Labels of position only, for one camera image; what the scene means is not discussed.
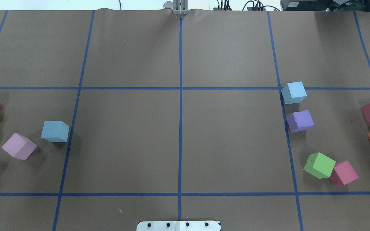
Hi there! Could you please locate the light blue foam block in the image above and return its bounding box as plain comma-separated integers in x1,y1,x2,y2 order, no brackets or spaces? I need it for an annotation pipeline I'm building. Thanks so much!
41,120,70,143
281,81,307,104

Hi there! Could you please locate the purple foam block right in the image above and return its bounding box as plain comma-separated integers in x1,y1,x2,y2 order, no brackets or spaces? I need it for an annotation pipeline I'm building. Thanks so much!
286,110,315,133

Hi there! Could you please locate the black monitor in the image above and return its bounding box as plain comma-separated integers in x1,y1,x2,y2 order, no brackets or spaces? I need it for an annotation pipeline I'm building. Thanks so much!
280,0,370,12

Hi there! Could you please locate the light pink foam block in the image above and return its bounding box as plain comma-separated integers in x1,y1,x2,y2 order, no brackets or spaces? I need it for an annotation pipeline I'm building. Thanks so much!
2,133,37,160

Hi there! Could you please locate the pink foam block near green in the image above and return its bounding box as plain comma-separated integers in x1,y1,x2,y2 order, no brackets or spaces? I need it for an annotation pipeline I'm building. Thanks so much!
329,161,359,186

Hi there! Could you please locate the aluminium frame post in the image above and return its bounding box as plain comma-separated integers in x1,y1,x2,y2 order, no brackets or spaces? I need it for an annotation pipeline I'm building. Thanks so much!
172,0,189,15

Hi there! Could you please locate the white metal base plate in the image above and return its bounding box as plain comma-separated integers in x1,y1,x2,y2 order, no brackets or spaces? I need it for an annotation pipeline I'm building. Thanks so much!
136,220,221,231

